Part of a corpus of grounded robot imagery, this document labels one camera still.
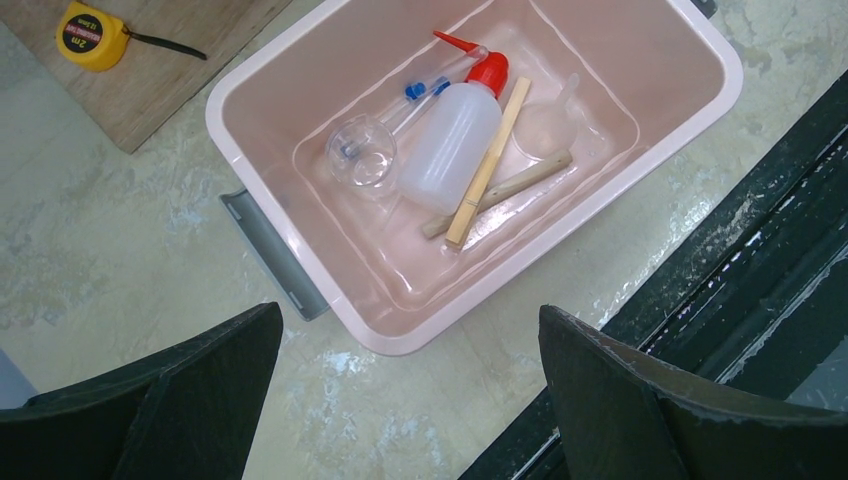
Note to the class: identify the thin wooden stick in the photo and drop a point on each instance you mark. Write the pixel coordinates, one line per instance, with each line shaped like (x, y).
(462, 221)

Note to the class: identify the thick wooden dowel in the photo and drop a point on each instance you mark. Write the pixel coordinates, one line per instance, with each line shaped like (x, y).
(506, 189)

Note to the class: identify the wooden board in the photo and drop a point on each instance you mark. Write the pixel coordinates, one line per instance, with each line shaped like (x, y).
(131, 100)

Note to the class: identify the pink plastic bin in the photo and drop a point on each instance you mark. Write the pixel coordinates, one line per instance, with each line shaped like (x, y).
(653, 76)

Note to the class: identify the aluminium frame rail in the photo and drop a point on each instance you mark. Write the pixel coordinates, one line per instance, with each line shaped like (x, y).
(754, 299)

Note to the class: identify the blue capped test tube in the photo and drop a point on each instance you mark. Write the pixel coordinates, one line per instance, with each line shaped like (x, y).
(355, 134)

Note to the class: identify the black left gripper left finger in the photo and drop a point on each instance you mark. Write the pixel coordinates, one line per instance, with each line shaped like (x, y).
(189, 411)

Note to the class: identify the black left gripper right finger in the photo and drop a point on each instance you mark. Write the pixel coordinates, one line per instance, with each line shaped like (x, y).
(623, 414)

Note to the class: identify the red capped wash bottle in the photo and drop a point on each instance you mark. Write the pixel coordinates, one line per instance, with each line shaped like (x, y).
(461, 126)

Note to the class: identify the yellow tape measure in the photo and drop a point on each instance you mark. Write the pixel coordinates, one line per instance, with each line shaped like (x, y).
(97, 41)

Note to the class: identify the far grey bin latch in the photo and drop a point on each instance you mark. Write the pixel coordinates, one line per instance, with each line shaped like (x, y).
(274, 255)

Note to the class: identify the grey bin latch handle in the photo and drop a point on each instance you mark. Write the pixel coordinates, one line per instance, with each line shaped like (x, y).
(708, 8)

